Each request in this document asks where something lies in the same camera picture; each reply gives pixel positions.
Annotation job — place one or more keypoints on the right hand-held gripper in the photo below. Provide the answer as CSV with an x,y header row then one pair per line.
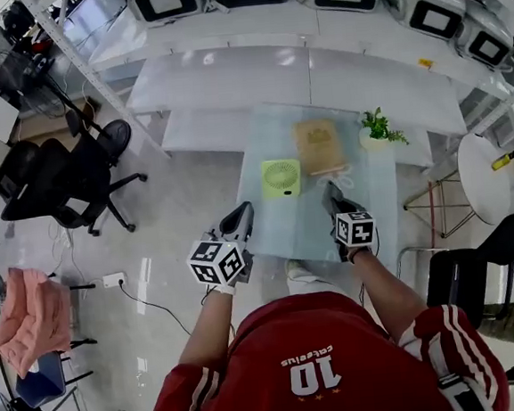
x,y
355,229

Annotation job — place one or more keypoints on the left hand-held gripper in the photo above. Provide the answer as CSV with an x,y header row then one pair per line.
x,y
208,260

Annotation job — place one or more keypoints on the white wiping cloth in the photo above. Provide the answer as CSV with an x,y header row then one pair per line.
x,y
330,189

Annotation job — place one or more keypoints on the small green fan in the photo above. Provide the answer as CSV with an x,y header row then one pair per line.
x,y
281,175

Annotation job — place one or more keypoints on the person's right forearm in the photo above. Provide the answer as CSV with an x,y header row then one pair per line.
x,y
385,292

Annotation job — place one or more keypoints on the person's left forearm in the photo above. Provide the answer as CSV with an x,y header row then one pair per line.
x,y
205,330

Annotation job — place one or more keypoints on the white wristband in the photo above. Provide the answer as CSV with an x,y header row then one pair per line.
x,y
222,289

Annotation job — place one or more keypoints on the brown hardcover book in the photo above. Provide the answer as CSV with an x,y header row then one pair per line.
x,y
319,145

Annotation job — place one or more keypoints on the person's white shoe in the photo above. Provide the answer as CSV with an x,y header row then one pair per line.
x,y
294,268

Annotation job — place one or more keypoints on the person's light trouser leg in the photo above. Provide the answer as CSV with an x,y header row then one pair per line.
x,y
317,284

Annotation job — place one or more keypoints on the green plant in white pot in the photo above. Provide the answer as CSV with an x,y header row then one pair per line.
x,y
377,127

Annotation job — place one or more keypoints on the person's red shirt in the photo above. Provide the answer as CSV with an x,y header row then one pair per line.
x,y
317,329

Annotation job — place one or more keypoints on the white power strip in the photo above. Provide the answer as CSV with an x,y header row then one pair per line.
x,y
113,280

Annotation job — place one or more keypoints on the black mesh-back chair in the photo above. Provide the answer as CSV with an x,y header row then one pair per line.
x,y
451,281

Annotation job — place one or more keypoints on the round white table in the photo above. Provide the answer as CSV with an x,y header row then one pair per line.
x,y
483,180

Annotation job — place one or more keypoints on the white metal shelf rack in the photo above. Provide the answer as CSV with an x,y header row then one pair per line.
x,y
228,77

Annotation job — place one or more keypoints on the yellow bottle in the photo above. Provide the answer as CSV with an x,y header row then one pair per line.
x,y
503,160

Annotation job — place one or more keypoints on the black high-back office chair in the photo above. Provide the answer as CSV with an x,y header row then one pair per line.
x,y
57,173

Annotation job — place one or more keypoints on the pink cloth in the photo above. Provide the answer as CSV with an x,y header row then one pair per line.
x,y
30,323

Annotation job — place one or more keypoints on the blue chair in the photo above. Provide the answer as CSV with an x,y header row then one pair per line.
x,y
40,380

